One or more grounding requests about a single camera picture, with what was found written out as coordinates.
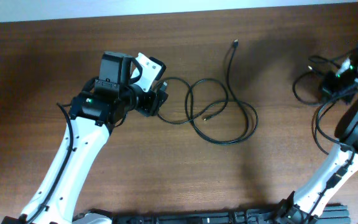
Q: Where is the black micro-USB cable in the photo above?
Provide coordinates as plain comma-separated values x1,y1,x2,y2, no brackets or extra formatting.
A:
291,55,341,156

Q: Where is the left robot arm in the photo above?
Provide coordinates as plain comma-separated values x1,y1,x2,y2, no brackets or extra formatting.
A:
2,78,126,224

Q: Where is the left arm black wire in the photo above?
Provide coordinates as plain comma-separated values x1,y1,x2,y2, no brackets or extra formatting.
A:
25,101,75,224

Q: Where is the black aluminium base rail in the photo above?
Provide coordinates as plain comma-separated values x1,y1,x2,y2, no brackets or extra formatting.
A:
44,203,351,224

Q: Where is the black USB-C cable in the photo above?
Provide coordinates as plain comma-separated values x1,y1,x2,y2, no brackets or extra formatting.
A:
183,39,259,146

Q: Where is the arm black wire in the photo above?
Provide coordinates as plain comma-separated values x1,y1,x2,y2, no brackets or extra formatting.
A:
303,86,358,224
25,101,75,224

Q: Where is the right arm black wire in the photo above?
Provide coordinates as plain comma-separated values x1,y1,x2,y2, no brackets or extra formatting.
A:
303,86,358,224

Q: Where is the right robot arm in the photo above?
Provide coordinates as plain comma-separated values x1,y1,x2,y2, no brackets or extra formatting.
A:
272,57,358,223

